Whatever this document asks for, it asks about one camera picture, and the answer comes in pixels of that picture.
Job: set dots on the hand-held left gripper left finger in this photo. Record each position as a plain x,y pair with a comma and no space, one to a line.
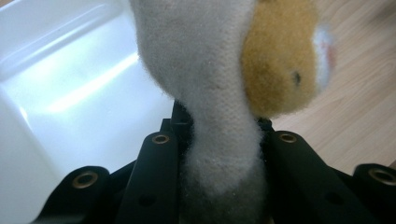
155,180

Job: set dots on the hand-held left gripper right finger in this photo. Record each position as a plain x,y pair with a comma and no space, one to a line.
299,180

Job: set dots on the white plastic bin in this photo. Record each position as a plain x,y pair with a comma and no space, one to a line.
77,93

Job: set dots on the cream bear glove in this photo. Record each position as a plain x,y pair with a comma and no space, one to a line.
202,62

